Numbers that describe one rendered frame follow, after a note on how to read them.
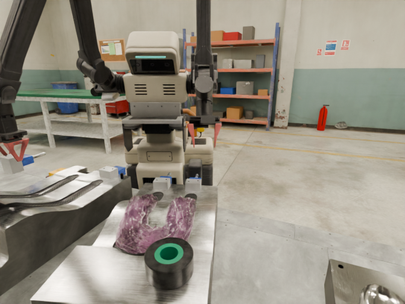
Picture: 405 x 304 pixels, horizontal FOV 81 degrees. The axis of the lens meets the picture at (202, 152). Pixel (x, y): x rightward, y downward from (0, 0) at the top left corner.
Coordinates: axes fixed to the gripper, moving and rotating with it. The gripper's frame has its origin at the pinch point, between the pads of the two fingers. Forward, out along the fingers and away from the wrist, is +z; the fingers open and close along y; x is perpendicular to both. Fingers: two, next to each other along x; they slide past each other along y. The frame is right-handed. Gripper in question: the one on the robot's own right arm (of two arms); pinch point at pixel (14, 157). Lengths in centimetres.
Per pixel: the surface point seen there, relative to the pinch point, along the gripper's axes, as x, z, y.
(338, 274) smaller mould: -3, 8, 97
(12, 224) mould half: -21.5, 1.7, 35.8
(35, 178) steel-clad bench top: 12.0, 15.5, -12.6
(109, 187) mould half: 5.0, 6.4, 35.4
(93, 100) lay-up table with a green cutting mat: 219, 14, -197
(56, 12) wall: 511, -186, -607
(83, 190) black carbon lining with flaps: 1.3, 7.1, 28.5
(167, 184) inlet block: 16, 8, 49
